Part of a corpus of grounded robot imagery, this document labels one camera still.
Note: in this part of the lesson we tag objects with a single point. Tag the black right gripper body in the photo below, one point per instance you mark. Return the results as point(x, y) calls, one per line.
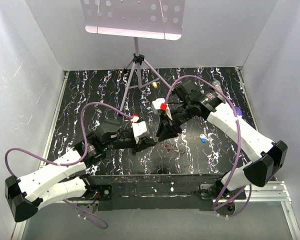
point(171, 126)

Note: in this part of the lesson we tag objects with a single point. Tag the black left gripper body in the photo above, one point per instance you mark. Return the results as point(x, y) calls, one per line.
point(138, 146)

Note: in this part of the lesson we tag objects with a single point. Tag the blue key tag with key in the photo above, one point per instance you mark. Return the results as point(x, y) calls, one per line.
point(203, 138)

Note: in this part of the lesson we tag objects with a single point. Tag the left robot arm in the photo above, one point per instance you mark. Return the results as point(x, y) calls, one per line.
point(27, 194)

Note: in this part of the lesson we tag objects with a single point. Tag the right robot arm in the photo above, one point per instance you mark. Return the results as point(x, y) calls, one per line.
point(265, 156)

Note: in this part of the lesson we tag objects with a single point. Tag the yellow key tag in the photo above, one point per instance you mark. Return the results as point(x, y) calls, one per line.
point(155, 85)

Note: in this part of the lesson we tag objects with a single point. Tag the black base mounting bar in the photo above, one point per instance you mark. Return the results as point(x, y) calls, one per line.
point(150, 191)

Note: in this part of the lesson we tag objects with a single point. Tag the sprinkles filled tube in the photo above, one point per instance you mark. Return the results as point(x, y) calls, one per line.
point(217, 85)

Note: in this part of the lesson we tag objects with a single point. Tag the purple plastic tool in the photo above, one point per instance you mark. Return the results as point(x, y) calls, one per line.
point(239, 112)

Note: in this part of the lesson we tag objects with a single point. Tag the lilac music stand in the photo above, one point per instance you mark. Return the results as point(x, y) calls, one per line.
point(148, 19)

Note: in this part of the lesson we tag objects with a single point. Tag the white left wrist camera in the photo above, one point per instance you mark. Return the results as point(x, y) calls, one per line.
point(140, 129)

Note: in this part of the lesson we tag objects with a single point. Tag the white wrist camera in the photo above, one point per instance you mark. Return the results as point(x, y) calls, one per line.
point(140, 129)
point(160, 104)

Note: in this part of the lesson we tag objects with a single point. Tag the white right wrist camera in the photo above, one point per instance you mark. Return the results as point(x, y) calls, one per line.
point(160, 104)

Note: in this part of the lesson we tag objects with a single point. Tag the aluminium frame rail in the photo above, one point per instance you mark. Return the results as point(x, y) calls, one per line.
point(39, 178)

